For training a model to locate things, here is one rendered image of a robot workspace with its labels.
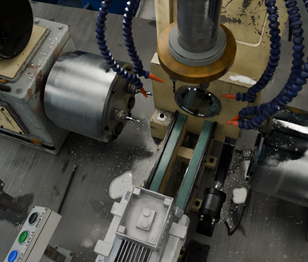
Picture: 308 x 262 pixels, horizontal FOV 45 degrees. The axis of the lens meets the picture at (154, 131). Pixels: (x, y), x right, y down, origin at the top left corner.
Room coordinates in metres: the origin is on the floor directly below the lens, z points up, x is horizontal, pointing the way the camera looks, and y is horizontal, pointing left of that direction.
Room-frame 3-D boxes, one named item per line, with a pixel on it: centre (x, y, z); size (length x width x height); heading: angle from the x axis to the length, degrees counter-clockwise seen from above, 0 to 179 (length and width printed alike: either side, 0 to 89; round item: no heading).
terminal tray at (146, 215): (0.25, 0.04, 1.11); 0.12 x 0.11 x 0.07; 154
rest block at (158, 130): (0.65, -0.03, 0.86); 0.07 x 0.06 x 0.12; 64
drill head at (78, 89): (0.70, 0.22, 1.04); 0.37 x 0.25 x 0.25; 64
